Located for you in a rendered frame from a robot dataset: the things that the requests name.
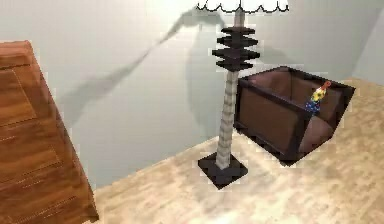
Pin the floor lamp with white shade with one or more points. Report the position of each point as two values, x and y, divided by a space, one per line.
227 126

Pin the dark brown open box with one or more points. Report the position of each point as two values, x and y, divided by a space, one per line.
266 120

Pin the colourful spotted toy bottle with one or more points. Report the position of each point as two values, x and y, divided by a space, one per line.
316 98

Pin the brown wooden cupboard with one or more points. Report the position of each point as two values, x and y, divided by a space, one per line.
30 133

